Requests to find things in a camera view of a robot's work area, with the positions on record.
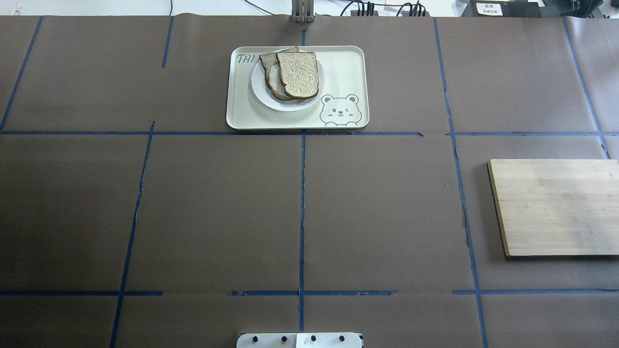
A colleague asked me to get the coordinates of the black power strip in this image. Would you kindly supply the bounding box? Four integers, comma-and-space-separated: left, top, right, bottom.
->
340, 0, 430, 17

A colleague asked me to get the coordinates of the black box white label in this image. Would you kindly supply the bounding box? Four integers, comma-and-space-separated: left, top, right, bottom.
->
461, 0, 560, 18

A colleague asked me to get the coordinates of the wooden cutting board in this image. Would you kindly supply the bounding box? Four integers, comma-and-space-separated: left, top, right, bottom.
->
487, 159, 619, 256

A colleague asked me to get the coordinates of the cream bear tray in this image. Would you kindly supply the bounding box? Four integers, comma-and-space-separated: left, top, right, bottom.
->
226, 45, 370, 131

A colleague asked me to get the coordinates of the white round plate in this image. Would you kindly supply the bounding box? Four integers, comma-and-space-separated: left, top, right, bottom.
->
251, 47, 325, 112

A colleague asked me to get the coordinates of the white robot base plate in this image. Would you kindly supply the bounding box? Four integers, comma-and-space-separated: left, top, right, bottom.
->
236, 332, 364, 348

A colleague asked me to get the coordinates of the fried egg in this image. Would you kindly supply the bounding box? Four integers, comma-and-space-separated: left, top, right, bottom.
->
269, 64, 288, 101

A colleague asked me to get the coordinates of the bread slice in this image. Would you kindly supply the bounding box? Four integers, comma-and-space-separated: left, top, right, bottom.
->
276, 51, 319, 100
259, 47, 302, 102

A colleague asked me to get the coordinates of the grey metal camera post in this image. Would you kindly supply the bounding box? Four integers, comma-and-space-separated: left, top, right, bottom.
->
291, 0, 316, 23

